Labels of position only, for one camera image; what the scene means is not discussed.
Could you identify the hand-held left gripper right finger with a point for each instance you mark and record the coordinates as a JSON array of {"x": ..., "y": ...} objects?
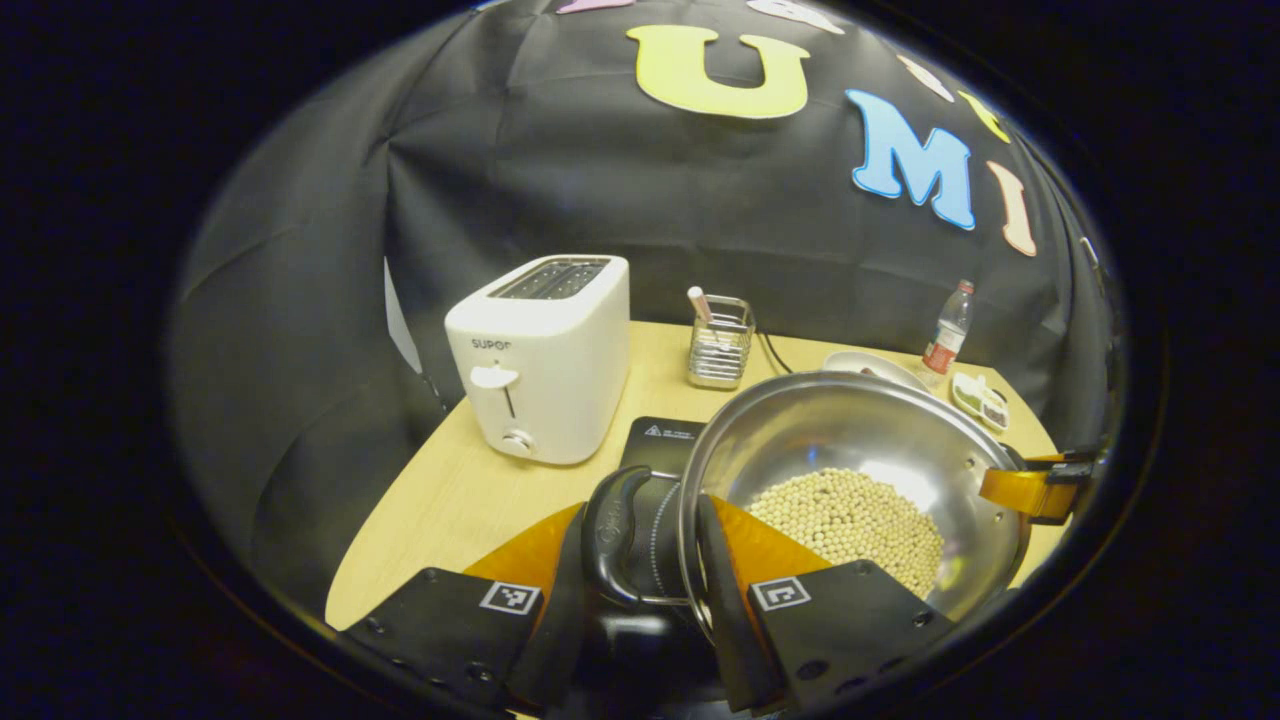
[{"x": 730, "y": 620}]

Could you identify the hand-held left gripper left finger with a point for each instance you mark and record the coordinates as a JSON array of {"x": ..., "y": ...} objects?
[{"x": 565, "y": 600}]

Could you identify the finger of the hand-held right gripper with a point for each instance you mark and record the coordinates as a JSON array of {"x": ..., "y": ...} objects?
[{"x": 1030, "y": 490}]

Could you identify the black induction cooktop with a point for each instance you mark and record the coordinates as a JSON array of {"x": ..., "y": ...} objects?
[{"x": 660, "y": 440}]

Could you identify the stainless steel pot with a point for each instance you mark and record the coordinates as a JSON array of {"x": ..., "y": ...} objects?
[{"x": 850, "y": 420}]

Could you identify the white divided bean dish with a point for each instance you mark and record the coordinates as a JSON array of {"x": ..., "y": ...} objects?
[{"x": 982, "y": 400}]

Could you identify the pile of soybeans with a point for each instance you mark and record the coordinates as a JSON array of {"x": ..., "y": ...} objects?
[{"x": 850, "y": 520}]

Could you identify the clear plastic water bottle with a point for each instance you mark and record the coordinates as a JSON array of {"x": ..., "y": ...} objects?
[{"x": 945, "y": 340}]

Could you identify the small white plate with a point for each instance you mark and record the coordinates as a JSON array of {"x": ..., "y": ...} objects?
[{"x": 870, "y": 365}]

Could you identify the white toaster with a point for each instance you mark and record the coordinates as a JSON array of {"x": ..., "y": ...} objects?
[{"x": 550, "y": 380}]

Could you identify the pink white stick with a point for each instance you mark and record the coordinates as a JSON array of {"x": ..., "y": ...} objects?
[{"x": 699, "y": 303}]

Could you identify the black backdrop cloth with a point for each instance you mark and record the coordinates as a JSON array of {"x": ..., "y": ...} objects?
[{"x": 300, "y": 350}]

